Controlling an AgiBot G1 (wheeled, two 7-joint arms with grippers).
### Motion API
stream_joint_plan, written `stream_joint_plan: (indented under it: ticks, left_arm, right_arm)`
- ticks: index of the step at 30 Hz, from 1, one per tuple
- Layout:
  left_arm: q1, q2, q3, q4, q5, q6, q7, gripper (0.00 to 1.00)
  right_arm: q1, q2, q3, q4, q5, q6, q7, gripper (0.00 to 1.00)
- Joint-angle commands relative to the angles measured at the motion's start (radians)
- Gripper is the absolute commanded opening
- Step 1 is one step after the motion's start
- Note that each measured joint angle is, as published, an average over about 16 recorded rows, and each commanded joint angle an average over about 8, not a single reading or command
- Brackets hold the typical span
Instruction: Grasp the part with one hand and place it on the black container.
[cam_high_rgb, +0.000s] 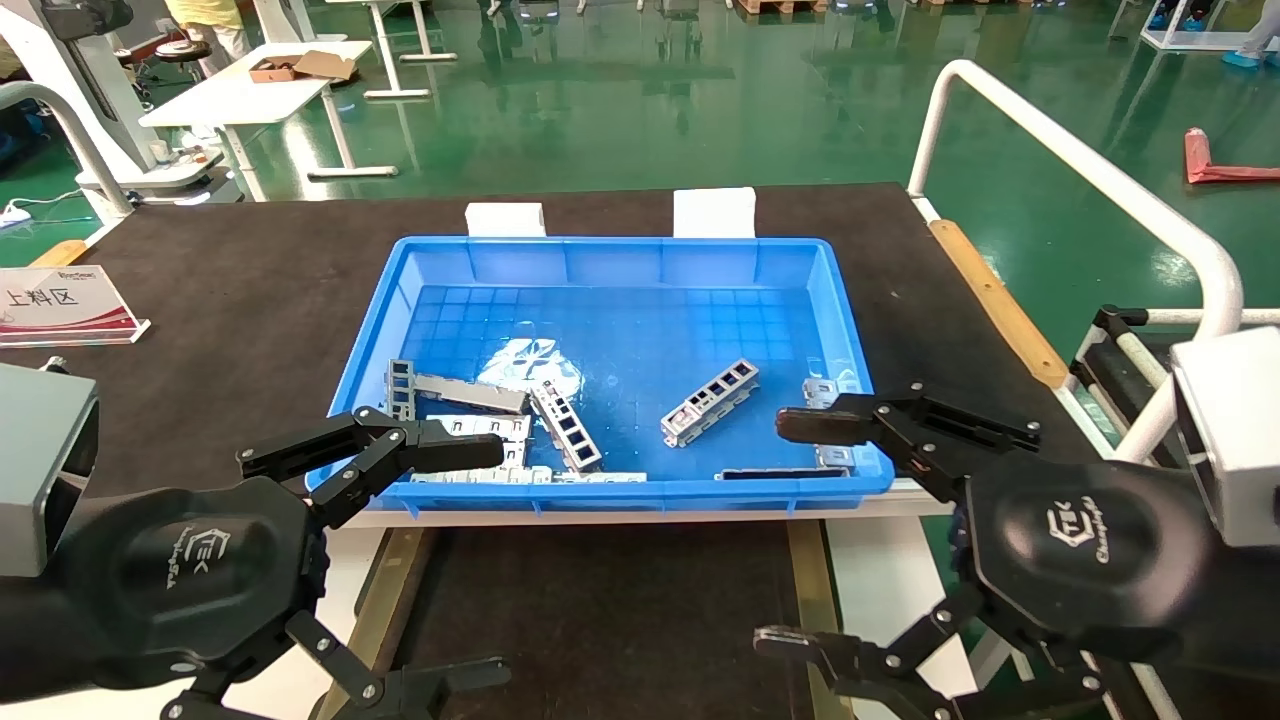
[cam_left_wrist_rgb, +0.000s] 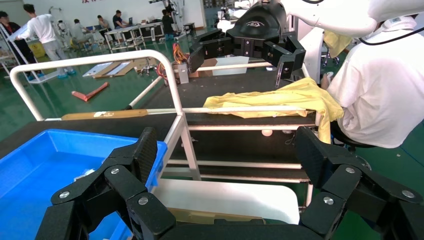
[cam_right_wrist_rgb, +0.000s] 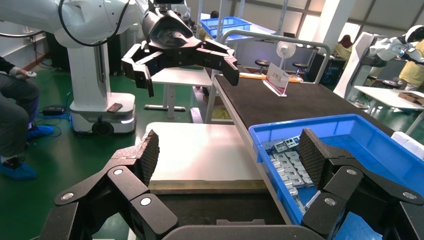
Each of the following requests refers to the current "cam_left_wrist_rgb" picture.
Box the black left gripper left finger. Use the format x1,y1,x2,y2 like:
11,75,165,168
34,126,177,240

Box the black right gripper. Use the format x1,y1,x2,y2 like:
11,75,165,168
187,2,307,89

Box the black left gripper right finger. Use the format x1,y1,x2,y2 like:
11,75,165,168
294,125,424,240

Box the black container with tan rim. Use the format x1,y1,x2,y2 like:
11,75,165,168
167,207,267,227

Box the standing person in black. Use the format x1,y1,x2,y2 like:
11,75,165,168
161,9,176,42

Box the white box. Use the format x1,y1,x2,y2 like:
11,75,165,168
211,55,250,77

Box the black stool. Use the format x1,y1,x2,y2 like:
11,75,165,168
330,120,376,171

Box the yellow cloth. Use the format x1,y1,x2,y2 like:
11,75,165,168
202,77,345,145

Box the small silver box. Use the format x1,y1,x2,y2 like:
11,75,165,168
177,62,190,85

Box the wooden edge strip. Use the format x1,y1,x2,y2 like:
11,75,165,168
61,109,149,121

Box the yellow garment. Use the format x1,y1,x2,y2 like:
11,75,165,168
322,30,354,59

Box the seated person in white shirt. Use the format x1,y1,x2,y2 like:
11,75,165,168
319,15,424,150

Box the large blue plastic bin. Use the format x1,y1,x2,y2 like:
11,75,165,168
0,129,169,240

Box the white low work table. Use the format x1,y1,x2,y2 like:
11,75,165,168
152,178,301,225

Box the red L-shaped piece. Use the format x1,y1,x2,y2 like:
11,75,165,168
71,81,110,103

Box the row of background desks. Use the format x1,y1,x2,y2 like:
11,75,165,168
104,21,166,51

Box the flat cardboard sheets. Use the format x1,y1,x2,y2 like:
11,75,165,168
82,58,153,80

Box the seated person in dark shirt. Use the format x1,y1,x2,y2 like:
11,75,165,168
112,9,131,30

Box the seated person in brown top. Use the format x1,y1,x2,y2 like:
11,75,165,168
96,14,114,35

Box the seated person in grey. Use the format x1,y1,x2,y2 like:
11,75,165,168
70,18,96,47

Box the standing person in white shirt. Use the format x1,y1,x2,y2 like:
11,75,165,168
15,3,78,80

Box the person in black clothes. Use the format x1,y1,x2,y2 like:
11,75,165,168
0,10,38,67

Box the orange cable bundle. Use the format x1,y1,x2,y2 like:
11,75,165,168
156,43,189,81

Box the white tube rail arch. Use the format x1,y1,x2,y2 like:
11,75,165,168
9,49,185,123

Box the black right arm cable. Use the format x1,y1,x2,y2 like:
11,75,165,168
359,26,424,47

